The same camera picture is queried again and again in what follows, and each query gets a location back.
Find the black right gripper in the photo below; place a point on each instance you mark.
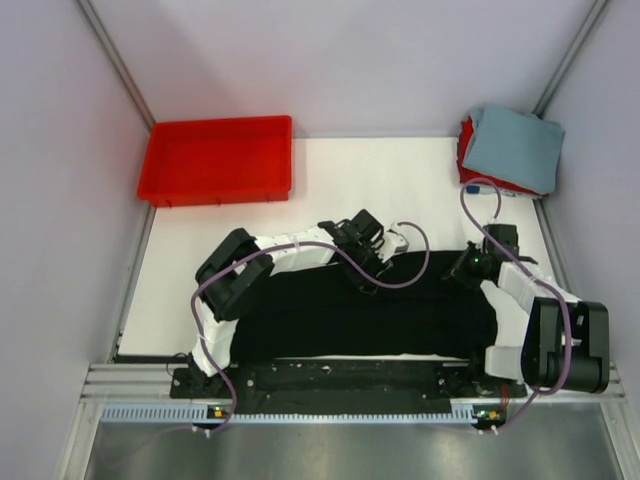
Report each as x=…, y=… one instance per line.
x=459, y=272

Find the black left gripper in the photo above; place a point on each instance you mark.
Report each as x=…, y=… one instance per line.
x=376, y=267

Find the black t-shirt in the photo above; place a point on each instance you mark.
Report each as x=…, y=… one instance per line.
x=320, y=312

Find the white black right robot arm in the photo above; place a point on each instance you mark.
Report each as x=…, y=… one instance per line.
x=566, y=343

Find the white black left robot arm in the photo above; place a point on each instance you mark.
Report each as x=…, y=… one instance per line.
x=229, y=279

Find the white blue folded t-shirt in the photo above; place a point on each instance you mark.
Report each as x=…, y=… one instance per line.
x=486, y=189

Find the light blue folded t-shirt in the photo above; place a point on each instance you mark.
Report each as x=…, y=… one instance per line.
x=517, y=151

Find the red plastic bin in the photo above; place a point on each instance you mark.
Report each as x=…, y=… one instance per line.
x=218, y=161

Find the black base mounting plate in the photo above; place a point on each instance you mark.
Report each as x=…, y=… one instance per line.
x=345, y=386

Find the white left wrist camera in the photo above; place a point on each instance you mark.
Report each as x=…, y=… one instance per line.
x=394, y=243

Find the grey slotted cable duct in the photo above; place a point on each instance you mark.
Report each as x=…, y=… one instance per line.
x=209, y=415

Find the aluminium right corner post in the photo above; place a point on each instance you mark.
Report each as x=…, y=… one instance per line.
x=587, y=29

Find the aluminium frame rail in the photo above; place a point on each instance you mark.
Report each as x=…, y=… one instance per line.
x=115, y=60

